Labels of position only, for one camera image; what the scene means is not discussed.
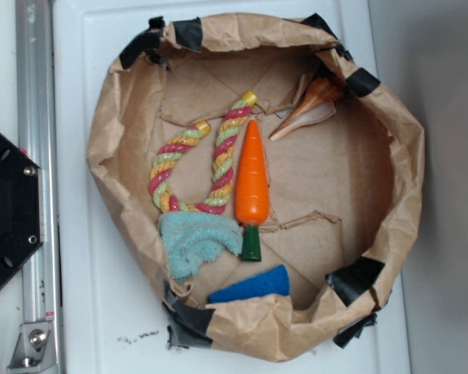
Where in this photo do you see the brown paper bag bin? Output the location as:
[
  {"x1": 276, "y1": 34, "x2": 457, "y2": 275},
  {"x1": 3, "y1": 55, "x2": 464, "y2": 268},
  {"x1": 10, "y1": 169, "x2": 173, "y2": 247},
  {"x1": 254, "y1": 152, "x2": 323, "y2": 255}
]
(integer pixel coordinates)
[{"x1": 86, "y1": 13, "x2": 424, "y2": 362}]

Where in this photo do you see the aluminium extrusion rail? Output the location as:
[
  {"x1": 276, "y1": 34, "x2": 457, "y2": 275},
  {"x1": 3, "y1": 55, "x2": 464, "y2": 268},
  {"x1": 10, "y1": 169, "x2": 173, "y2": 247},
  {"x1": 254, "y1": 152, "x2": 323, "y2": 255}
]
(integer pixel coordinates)
[{"x1": 15, "y1": 0, "x2": 66, "y2": 374}]

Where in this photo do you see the dark blue sponge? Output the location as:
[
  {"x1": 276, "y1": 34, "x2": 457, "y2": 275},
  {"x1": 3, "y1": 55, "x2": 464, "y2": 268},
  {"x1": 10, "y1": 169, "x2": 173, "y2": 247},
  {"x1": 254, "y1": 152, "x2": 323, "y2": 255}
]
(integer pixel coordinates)
[{"x1": 208, "y1": 265, "x2": 290, "y2": 303}]

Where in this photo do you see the orange toy carrot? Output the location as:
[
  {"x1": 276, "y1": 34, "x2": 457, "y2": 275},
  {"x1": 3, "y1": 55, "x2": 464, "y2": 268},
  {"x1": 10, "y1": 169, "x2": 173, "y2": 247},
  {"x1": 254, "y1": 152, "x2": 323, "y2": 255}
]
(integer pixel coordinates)
[{"x1": 235, "y1": 120, "x2": 270, "y2": 262}]

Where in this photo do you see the metal corner bracket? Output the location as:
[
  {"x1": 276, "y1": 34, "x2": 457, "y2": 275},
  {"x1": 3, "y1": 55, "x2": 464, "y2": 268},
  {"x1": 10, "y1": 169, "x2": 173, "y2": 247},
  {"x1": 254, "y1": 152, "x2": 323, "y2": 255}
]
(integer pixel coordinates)
[{"x1": 6, "y1": 321, "x2": 56, "y2": 373}]

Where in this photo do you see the multicolour twisted rope toy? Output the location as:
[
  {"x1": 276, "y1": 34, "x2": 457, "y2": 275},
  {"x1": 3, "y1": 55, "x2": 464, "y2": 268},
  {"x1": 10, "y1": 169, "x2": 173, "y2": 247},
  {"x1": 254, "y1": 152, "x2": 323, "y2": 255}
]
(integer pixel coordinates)
[{"x1": 148, "y1": 91, "x2": 258, "y2": 215}]

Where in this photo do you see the white tray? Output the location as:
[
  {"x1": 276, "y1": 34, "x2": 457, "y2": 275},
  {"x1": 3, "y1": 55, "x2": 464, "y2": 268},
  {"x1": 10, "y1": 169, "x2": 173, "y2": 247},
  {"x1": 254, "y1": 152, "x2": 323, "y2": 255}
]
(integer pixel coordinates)
[{"x1": 53, "y1": 1, "x2": 410, "y2": 373}]

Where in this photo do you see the light blue terry cloth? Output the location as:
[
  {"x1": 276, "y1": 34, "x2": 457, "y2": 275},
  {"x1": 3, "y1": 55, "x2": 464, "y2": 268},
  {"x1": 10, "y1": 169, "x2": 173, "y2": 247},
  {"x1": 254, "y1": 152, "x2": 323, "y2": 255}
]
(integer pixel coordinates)
[{"x1": 158, "y1": 210, "x2": 243, "y2": 283}]

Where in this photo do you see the pink conch seashell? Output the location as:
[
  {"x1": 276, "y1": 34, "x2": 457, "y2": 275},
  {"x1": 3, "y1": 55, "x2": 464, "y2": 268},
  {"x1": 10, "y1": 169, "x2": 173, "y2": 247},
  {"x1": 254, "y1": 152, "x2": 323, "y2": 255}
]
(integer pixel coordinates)
[{"x1": 269, "y1": 76, "x2": 346, "y2": 141}]

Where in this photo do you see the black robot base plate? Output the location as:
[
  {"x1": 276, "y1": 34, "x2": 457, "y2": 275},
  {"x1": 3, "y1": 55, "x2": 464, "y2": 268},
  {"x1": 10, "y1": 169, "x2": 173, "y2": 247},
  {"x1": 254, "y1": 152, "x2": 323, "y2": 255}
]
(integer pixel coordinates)
[{"x1": 0, "y1": 133, "x2": 42, "y2": 290}]

